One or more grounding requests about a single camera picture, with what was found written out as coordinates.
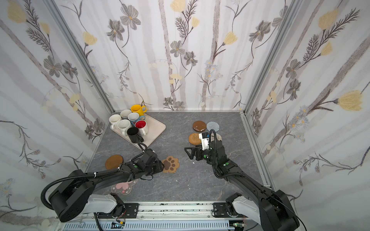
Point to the black mug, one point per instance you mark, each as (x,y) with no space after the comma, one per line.
(134,135)

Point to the light brown cork coaster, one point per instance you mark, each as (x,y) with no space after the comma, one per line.
(113,162)

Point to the pink flower shaped coaster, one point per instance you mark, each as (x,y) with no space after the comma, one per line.
(123,188)

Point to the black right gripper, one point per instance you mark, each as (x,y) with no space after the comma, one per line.
(198,152)

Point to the rattan woven round coaster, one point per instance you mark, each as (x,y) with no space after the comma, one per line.
(194,139)

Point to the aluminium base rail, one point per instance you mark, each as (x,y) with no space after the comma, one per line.
(164,216)

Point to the brown paw shaped coaster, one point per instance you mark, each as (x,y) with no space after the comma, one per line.
(171,164)

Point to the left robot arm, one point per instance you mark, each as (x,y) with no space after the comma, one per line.
(74,195)

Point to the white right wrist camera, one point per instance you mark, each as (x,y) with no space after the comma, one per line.
(205,139)

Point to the plain white mug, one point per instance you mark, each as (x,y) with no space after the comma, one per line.
(114,120)

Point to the blue floral mug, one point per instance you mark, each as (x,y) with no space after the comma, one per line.
(134,117)

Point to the dark brown round coaster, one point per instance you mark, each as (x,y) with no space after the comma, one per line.
(199,126)

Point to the blue grey woven coaster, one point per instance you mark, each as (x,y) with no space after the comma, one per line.
(213,126)

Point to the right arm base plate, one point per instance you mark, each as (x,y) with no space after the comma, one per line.
(224,210)

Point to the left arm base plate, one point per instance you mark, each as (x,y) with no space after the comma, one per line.
(126,210)

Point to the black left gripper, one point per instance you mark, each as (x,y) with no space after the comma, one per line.
(157,164)

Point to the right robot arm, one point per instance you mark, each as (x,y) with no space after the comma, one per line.
(270,209)

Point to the white mug red inside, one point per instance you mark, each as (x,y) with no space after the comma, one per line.
(143,127)

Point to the yellow mug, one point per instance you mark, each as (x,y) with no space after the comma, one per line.
(140,109)

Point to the white speckled mug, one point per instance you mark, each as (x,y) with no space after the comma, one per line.
(123,126)

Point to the white grey mug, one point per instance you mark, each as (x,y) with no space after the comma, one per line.
(125,113)

